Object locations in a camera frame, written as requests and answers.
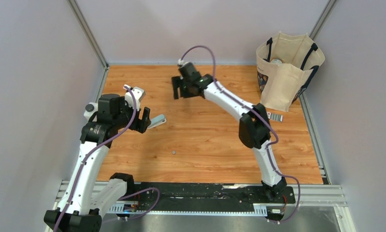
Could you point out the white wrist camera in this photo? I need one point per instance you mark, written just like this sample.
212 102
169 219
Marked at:
134 96
181 61

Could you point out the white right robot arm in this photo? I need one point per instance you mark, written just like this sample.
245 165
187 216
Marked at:
254 126

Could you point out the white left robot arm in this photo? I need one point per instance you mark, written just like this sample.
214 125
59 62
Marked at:
78 210

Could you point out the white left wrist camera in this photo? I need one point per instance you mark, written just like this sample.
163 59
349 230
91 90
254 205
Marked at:
134 96

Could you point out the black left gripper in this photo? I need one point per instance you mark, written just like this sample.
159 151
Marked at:
141 125

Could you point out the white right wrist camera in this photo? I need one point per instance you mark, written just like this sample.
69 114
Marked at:
181 61

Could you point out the light blue stapler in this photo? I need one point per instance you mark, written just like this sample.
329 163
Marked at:
156 121

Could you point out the red white staple box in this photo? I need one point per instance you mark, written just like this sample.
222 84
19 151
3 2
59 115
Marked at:
275 117

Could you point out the object inside tote bag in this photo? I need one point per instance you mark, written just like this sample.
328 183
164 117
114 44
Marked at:
276 61

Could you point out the beige canvas tote bag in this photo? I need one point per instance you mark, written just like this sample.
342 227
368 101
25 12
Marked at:
281 85

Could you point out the white bottle black cap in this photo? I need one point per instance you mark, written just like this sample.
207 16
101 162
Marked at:
90 109

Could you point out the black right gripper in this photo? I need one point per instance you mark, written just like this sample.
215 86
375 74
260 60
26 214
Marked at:
178 81

